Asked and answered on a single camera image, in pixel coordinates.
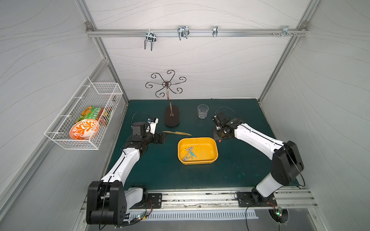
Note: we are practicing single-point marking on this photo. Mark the metal loop hook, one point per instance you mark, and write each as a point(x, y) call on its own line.
point(183, 32)

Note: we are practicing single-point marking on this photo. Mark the metal corner hook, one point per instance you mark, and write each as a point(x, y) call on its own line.
point(285, 33)

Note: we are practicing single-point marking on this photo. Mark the green snack packet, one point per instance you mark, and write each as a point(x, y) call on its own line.
point(102, 115)

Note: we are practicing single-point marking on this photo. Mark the orange patterned bowl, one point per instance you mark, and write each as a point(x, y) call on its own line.
point(84, 129)

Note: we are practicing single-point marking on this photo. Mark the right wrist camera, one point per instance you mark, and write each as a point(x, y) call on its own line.
point(220, 120)

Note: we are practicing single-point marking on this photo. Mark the white vented cable duct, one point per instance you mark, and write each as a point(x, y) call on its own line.
point(202, 215)

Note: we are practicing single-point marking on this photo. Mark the grey clothespin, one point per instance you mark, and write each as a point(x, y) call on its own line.
point(189, 154)

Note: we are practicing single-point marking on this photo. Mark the metal double hook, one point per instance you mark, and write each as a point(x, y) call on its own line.
point(150, 38)

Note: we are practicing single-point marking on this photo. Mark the teal clothespin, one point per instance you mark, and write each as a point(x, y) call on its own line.
point(192, 155)

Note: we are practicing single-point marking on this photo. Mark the aluminium top rail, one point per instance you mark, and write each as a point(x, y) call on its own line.
point(194, 33)

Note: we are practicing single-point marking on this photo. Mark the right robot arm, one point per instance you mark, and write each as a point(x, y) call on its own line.
point(286, 160)

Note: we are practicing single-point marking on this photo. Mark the aluminium front rail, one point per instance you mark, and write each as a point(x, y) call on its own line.
point(290, 197)

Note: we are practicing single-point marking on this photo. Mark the small metal hook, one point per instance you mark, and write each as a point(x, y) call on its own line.
point(215, 31)

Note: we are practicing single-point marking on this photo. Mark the white wire basket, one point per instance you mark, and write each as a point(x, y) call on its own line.
point(97, 94)

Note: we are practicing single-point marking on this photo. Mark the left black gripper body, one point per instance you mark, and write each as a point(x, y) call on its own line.
point(159, 137)

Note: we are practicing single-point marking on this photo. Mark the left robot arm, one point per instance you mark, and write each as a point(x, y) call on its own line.
point(107, 200)

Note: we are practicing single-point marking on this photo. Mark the metal mug tree stand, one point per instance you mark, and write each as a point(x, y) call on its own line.
point(171, 112)

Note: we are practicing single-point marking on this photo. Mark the yellow plastic storage box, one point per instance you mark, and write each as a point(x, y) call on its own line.
point(197, 151)

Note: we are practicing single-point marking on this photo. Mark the aluminium rail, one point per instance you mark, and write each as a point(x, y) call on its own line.
point(290, 197)
point(194, 33)

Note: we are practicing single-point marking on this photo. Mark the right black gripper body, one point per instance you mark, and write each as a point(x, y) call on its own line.
point(219, 134)

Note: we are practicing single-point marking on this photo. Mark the wooden knife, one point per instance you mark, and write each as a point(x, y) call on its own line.
point(177, 133)

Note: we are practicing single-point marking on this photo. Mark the clear drinking glass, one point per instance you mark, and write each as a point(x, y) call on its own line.
point(202, 111)

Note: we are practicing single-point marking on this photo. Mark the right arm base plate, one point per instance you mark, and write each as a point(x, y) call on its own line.
point(248, 199)

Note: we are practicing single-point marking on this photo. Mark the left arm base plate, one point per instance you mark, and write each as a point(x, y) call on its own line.
point(151, 200)

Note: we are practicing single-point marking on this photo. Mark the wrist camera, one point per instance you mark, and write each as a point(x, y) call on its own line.
point(220, 120)
point(152, 121)

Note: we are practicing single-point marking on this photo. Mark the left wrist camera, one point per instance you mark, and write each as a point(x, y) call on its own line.
point(152, 121)

